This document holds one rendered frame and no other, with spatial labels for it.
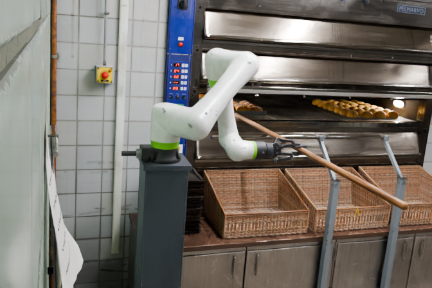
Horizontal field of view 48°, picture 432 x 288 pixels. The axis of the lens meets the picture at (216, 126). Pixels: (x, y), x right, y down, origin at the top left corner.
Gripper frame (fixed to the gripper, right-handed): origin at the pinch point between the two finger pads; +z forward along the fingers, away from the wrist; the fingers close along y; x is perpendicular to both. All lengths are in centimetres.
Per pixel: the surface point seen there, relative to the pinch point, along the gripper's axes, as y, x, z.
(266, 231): 59, -29, 1
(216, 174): 37, -75, -16
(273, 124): 3, -78, 23
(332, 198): 35, -17, 36
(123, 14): -61, -77, -82
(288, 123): 3, -77, 35
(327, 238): 60, -17, 36
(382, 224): 59, -27, 83
